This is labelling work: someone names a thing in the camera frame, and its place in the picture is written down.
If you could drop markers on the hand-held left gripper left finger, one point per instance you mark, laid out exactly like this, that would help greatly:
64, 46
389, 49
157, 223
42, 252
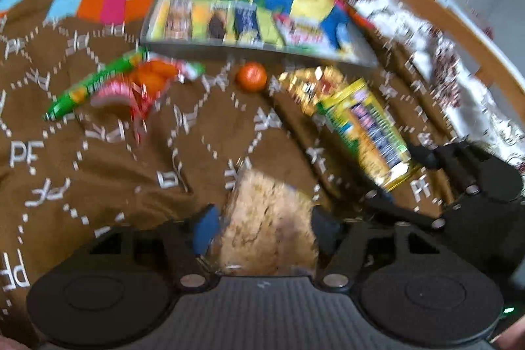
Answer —
205, 229

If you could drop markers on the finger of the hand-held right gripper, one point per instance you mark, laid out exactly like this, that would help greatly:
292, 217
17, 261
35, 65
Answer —
434, 159
406, 210

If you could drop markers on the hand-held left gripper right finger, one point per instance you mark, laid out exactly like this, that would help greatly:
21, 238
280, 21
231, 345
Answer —
325, 231

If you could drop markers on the rice cracker packet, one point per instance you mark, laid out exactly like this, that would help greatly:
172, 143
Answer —
266, 227

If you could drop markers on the yellow snack bar packet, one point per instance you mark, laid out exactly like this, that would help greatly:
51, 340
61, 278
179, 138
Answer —
369, 128

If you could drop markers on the golden date packet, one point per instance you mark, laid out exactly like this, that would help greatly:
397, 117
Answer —
307, 87

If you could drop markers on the red orange snack packet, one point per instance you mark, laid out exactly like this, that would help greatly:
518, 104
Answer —
151, 77

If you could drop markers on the white green bean packet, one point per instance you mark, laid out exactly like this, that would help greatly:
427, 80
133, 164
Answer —
303, 32

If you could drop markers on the green sausage packet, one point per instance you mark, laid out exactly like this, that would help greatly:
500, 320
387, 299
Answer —
82, 91

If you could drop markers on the metal tray with cartoon liner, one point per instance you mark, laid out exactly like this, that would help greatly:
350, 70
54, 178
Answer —
311, 1

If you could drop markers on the dark brown snack packet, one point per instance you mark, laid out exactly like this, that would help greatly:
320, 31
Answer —
216, 26

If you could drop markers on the blue milk powder box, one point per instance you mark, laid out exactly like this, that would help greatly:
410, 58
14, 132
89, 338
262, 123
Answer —
247, 24

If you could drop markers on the clear nut cake packet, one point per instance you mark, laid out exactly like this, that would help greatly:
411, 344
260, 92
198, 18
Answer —
178, 20

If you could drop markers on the brown cartoon printed blanket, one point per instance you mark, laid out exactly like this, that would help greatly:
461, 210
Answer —
102, 169

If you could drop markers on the loose orange mandarin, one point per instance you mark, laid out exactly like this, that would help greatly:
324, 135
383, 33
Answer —
251, 76

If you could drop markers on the wooden bed frame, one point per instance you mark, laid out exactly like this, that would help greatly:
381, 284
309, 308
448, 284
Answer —
492, 59

